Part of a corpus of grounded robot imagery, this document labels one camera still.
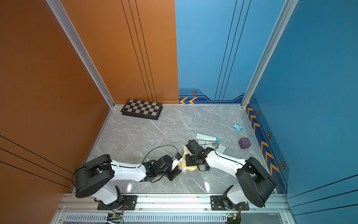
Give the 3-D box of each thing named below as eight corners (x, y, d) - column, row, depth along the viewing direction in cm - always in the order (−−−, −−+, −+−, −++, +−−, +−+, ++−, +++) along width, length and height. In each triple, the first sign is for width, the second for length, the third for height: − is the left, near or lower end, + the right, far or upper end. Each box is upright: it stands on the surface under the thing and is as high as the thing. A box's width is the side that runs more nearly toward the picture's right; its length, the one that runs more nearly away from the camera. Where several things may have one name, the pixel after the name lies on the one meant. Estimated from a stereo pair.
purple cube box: (240, 149, 96) (242, 145, 92) (238, 141, 100) (240, 137, 95) (248, 149, 96) (251, 145, 92) (246, 141, 100) (249, 137, 95)
